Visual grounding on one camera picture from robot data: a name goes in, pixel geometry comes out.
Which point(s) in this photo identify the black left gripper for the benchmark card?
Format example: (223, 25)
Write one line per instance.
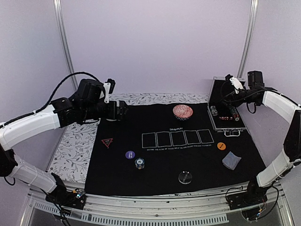
(113, 115)

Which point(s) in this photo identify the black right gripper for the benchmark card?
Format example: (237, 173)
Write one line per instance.
(233, 96)

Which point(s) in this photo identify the orange big blind button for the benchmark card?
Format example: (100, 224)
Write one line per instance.
(221, 146)

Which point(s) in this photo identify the purple small blind button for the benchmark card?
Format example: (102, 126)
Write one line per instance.
(130, 155)

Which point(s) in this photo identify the stack of poker chips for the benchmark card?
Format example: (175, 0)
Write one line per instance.
(139, 163)

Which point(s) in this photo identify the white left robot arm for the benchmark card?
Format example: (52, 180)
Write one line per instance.
(54, 114)

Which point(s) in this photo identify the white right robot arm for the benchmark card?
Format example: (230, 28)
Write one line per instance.
(287, 116)

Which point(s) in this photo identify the aluminium poker chip case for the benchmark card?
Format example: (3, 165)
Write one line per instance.
(224, 122)

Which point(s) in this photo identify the triangular all in token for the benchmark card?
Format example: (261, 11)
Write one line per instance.
(107, 142)

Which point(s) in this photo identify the poker chips in case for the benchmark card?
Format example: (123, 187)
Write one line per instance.
(213, 110)

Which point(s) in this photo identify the floral white tablecloth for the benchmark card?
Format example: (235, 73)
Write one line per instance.
(72, 155)

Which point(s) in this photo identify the red patterned bowl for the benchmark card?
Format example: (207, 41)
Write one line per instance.
(182, 112)

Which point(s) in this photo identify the black poker mat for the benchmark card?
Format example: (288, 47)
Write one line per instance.
(168, 147)

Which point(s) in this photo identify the black round dealer button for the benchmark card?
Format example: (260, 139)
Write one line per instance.
(185, 177)

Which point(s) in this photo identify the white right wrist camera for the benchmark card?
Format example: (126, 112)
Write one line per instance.
(235, 83)

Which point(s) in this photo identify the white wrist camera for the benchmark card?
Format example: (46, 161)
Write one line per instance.
(235, 83)
(109, 86)

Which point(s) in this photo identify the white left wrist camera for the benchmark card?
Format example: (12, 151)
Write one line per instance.
(109, 86)

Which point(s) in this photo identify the right aluminium frame post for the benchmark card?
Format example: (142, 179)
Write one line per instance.
(249, 34)

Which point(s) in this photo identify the aluminium frame post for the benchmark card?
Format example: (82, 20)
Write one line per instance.
(62, 33)
(249, 34)

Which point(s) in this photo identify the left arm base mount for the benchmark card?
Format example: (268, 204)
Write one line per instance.
(61, 196)

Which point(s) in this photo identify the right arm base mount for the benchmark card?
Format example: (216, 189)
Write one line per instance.
(237, 198)

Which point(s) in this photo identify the left aluminium frame post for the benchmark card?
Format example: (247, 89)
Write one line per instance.
(62, 33)

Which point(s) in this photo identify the aluminium front rail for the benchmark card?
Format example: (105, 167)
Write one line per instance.
(202, 208)

